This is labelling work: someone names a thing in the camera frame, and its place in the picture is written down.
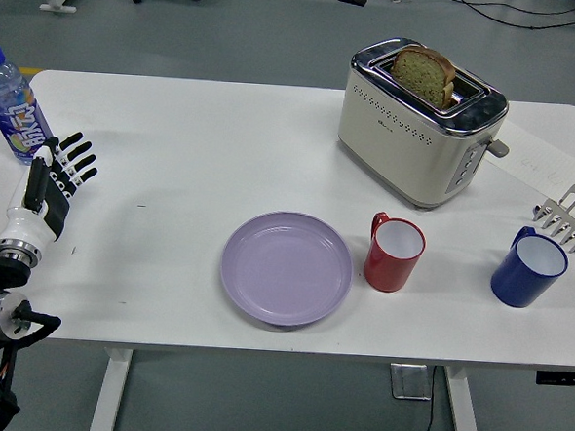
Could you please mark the white table leg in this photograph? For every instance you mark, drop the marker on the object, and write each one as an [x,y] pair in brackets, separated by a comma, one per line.
[461,412]
[111,390]

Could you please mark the cream and chrome toaster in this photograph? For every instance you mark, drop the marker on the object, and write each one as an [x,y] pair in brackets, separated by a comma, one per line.
[394,153]

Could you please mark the purple plate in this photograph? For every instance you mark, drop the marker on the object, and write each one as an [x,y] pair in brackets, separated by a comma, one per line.
[286,269]

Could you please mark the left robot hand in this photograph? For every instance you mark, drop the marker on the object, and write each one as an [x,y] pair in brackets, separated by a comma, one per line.
[23,226]

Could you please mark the brown bread slice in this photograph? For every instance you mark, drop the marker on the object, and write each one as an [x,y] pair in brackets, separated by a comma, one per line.
[418,77]

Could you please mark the red mug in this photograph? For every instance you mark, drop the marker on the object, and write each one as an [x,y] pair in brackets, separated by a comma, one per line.
[386,270]

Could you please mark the black table control panel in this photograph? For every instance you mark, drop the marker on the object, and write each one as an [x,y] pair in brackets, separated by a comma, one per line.
[563,379]

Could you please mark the blue label drink bottle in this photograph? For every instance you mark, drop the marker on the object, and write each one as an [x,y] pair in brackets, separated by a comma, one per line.
[16,106]

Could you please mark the silver box under table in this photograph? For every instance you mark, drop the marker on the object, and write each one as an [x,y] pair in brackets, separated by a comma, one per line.
[409,381]

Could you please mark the blue mug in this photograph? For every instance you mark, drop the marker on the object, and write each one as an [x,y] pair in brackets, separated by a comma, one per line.
[513,283]

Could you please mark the white paper sheet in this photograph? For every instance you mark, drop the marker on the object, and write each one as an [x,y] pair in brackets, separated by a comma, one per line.
[535,152]

